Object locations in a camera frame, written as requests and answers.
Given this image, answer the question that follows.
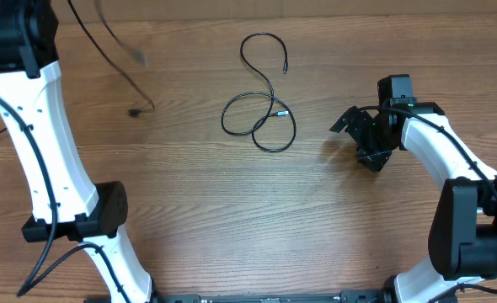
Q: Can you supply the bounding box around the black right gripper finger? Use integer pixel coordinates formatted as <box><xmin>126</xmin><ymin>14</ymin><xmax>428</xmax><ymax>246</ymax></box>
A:
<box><xmin>356</xmin><ymin>149</ymin><xmax>392</xmax><ymax>173</ymax></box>
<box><xmin>329</xmin><ymin>106</ymin><xmax>360</xmax><ymax>133</ymax></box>

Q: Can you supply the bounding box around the black USB-A cable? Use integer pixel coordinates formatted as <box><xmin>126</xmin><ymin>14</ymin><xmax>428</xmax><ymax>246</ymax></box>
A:
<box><xmin>66</xmin><ymin>0</ymin><xmax>156</xmax><ymax>119</ymax></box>

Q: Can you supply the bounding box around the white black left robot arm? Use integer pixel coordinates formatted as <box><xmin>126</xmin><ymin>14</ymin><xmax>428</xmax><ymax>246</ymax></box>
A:
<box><xmin>0</xmin><ymin>0</ymin><xmax>159</xmax><ymax>302</ymax></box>

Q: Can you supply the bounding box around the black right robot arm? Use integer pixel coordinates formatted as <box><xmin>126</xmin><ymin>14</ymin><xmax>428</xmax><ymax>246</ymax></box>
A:
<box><xmin>330</xmin><ymin>102</ymin><xmax>497</xmax><ymax>302</ymax></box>

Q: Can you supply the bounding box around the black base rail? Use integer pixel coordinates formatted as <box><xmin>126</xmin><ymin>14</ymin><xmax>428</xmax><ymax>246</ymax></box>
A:
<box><xmin>151</xmin><ymin>290</ymin><xmax>397</xmax><ymax>303</ymax></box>

